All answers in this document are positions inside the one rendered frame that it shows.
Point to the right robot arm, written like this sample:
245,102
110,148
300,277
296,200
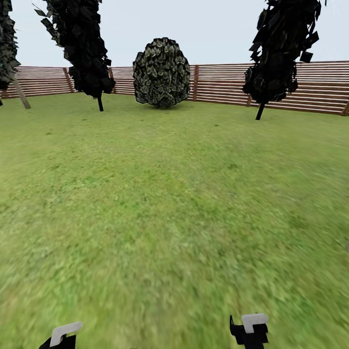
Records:
253,333

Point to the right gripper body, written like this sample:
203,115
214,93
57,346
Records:
259,336

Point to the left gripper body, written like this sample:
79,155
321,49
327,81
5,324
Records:
66,343

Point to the bush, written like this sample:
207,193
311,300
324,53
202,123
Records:
162,74

